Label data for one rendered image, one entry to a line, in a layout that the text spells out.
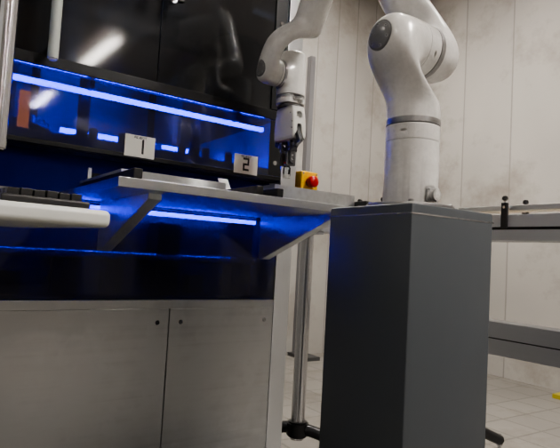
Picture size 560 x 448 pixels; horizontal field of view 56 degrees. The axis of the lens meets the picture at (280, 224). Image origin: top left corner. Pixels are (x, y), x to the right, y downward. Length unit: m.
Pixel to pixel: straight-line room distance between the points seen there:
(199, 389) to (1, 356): 0.54
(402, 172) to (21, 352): 0.99
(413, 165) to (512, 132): 2.95
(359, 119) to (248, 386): 3.19
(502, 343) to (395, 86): 1.16
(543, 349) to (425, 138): 1.04
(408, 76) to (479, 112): 3.11
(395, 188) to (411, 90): 0.21
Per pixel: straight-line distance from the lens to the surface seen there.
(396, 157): 1.18
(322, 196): 1.36
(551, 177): 3.87
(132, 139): 1.51
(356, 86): 4.59
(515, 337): 2.06
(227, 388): 1.68
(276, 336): 1.74
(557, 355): 1.99
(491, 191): 4.10
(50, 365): 1.47
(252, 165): 1.67
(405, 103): 1.20
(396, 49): 1.19
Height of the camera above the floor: 0.75
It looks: 3 degrees up
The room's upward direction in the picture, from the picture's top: 3 degrees clockwise
